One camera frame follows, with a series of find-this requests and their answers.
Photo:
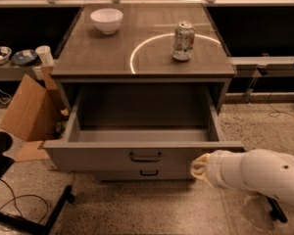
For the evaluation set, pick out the grey top drawer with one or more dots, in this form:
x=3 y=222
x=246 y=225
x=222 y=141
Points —
x=140 y=127

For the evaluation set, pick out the grey side shelf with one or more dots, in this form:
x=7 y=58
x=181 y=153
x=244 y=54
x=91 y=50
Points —
x=275 y=66
x=12 y=72

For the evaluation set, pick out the white ceramic bowl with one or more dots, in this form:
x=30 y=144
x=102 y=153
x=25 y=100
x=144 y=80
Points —
x=107 y=20

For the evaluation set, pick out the black metal stand leg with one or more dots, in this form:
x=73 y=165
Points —
x=276 y=212

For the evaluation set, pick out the blue bowl left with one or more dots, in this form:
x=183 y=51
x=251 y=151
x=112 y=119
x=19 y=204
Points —
x=5 y=53

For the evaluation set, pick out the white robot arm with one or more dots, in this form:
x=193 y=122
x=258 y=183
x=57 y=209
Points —
x=260 y=170

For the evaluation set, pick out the crumpled soda can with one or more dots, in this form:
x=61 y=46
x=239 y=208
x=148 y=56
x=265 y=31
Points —
x=184 y=35

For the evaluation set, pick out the white paper cup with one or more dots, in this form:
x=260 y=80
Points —
x=44 y=53

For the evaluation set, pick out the blue bowl right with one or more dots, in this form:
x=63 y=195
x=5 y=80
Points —
x=24 y=58

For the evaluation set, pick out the brown cardboard box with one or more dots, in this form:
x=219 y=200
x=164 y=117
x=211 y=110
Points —
x=34 y=115

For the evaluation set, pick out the black chair base left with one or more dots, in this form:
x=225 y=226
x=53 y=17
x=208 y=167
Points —
x=17 y=222

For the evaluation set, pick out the blue bowl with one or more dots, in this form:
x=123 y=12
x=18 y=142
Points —
x=24 y=58
x=5 y=53

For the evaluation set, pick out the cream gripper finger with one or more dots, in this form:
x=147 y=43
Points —
x=198 y=168

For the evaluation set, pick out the grey middle drawer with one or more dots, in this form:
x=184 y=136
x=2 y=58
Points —
x=140 y=174

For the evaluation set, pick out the grey drawer cabinet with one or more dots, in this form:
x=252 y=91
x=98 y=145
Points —
x=141 y=52

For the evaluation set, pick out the grey side shelf left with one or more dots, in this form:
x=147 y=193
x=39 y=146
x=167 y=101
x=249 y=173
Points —
x=12 y=72

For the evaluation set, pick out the grey drawer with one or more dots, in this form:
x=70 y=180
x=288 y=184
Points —
x=140 y=174
x=140 y=127

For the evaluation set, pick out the grey side shelf right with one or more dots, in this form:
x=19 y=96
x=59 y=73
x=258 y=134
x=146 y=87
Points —
x=275 y=66

